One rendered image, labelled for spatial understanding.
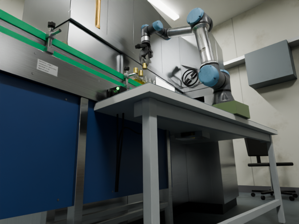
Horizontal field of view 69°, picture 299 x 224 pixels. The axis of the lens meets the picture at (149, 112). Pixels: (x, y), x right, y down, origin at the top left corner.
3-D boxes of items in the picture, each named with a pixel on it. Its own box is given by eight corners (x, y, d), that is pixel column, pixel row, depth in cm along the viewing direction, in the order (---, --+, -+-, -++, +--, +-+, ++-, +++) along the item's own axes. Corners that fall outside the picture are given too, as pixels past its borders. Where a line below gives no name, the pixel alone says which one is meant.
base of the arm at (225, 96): (240, 105, 137) (238, 90, 139) (227, 102, 128) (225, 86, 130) (220, 110, 149) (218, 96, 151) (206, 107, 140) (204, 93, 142)
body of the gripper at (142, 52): (153, 58, 173) (153, 44, 176) (147, 53, 166) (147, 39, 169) (145, 60, 177) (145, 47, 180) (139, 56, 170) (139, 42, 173)
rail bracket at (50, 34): (51, 57, 82) (54, 27, 85) (63, 51, 78) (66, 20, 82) (41, 53, 79) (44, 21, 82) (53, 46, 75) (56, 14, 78)
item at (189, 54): (202, 111, 317) (197, 57, 339) (228, 107, 297) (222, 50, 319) (182, 100, 260) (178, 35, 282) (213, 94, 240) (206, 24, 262)
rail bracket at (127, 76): (127, 91, 120) (127, 69, 123) (137, 88, 116) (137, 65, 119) (122, 89, 116) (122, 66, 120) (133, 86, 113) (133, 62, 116)
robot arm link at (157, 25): (165, 24, 173) (155, 30, 180) (156, 17, 165) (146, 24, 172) (166, 32, 171) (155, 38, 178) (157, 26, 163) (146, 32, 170)
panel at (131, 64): (174, 117, 233) (172, 88, 241) (176, 117, 231) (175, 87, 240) (119, 96, 159) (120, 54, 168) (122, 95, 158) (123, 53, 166)
